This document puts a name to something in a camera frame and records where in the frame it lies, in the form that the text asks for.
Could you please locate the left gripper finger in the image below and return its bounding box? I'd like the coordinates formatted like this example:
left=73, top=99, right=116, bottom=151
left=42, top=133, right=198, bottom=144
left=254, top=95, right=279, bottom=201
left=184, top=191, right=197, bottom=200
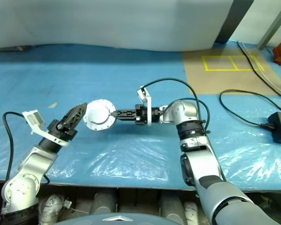
left=63, top=102, right=88, bottom=122
left=67, top=112, right=86, bottom=129

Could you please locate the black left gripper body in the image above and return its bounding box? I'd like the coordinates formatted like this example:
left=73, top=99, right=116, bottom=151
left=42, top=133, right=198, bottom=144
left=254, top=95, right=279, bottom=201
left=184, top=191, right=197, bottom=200
left=48, top=119, right=77, bottom=142

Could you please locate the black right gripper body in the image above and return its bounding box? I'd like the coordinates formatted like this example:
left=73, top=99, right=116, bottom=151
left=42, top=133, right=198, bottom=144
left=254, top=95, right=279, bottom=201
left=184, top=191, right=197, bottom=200
left=133, top=105, right=148, bottom=125

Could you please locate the blue plastic table sheet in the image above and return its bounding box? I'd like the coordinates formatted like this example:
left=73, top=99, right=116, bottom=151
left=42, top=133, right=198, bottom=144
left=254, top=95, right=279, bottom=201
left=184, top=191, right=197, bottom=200
left=0, top=41, right=281, bottom=191

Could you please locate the white wrapped bundle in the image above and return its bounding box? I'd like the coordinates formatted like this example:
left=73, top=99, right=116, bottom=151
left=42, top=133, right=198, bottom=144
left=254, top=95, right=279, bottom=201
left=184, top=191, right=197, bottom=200
left=184, top=201, right=199, bottom=221
left=41, top=194, right=64, bottom=222

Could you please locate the dark rounded shape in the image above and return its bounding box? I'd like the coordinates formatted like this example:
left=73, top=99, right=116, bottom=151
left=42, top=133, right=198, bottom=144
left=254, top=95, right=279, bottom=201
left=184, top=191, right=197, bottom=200
left=160, top=194, right=185, bottom=220
left=92, top=189, right=118, bottom=215

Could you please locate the white backdrop sheet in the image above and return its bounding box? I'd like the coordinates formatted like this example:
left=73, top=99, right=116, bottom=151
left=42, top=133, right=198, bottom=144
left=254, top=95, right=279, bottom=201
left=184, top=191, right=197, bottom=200
left=0, top=0, right=234, bottom=51

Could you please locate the brown cardboard mat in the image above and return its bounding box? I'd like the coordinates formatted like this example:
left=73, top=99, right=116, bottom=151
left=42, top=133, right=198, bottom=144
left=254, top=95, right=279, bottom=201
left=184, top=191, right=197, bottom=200
left=182, top=42, right=281, bottom=96

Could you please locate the grey robot torso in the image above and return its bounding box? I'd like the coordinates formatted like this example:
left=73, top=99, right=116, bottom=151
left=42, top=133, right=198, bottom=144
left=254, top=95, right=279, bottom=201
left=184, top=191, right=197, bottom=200
left=58, top=206, right=202, bottom=225

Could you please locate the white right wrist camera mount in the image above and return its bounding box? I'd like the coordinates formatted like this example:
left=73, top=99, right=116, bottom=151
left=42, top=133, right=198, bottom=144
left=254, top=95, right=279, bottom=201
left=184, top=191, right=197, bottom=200
left=137, top=86, right=153, bottom=127

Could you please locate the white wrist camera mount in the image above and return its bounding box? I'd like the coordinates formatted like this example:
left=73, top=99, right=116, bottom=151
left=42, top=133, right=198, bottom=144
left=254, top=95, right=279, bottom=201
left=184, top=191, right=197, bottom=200
left=22, top=109, right=70, bottom=148
left=137, top=86, right=153, bottom=127

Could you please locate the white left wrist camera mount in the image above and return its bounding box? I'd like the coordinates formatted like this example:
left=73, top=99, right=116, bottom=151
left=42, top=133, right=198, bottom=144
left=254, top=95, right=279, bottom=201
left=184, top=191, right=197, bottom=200
left=22, top=109, right=70, bottom=148

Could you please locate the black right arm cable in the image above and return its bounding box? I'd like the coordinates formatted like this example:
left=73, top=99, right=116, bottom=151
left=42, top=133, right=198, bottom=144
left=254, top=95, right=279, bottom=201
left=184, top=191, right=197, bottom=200
left=140, top=78, right=227, bottom=182

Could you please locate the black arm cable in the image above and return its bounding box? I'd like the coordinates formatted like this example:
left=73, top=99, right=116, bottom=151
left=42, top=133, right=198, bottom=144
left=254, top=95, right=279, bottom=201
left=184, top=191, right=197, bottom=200
left=2, top=112, right=50, bottom=186
left=140, top=78, right=227, bottom=182

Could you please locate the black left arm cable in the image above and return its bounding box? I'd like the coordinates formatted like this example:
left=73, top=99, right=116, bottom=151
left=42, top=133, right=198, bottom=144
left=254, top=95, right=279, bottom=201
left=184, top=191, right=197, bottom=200
left=2, top=112, right=50, bottom=186

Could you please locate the black power adapter cable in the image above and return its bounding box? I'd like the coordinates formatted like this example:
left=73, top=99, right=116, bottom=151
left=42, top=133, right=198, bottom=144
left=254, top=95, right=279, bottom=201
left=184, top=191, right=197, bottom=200
left=219, top=90, right=281, bottom=129

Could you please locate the thin black cable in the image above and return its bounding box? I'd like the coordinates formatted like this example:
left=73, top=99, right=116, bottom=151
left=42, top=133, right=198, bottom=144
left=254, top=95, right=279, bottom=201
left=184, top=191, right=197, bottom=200
left=237, top=41, right=281, bottom=97

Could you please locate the dark upright post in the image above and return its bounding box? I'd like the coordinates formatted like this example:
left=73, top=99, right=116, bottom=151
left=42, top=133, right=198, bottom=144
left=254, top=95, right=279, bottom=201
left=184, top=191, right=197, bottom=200
left=213, top=0, right=254, bottom=44

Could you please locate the aluminium frame post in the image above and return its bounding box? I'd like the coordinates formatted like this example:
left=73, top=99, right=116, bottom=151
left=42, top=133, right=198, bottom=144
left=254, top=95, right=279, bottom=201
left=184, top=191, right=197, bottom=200
left=257, top=0, right=281, bottom=50

